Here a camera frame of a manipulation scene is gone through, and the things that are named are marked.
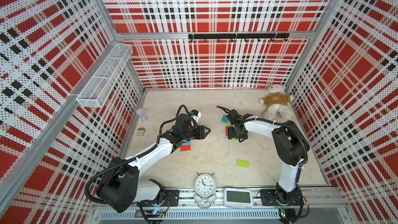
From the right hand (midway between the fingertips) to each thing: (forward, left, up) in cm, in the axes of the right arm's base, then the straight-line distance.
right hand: (237, 135), depth 95 cm
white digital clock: (-34, +5, +4) cm, 34 cm away
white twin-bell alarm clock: (-29, +20, +4) cm, 36 cm away
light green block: (-17, -1, -1) cm, 17 cm away
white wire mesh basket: (+20, +85, +22) cm, 90 cm away
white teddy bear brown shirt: (+22, -29, +6) cm, 37 cm away
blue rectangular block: (-13, +29, +18) cm, 36 cm away
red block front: (-8, +31, +2) cm, 32 cm away
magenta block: (+5, +6, 0) cm, 8 cm away
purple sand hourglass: (+12, +61, +2) cm, 63 cm away
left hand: (-3, +17, +13) cm, 22 cm away
